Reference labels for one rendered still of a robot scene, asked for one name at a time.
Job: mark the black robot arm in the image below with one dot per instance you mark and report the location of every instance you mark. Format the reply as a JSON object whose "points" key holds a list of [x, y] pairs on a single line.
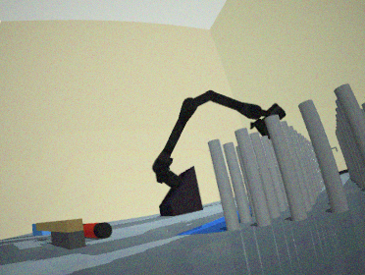
{"points": [[162, 163]]}

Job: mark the blue block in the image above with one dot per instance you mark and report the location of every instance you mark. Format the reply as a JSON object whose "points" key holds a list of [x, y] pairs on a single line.
{"points": [[41, 233]]}

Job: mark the red and black cylinder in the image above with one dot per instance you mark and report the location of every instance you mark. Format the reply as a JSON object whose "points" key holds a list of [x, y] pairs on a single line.
{"points": [[97, 230]]}

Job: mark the blue tape strip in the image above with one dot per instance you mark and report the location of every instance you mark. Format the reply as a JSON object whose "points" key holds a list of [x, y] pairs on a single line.
{"points": [[215, 226]]}

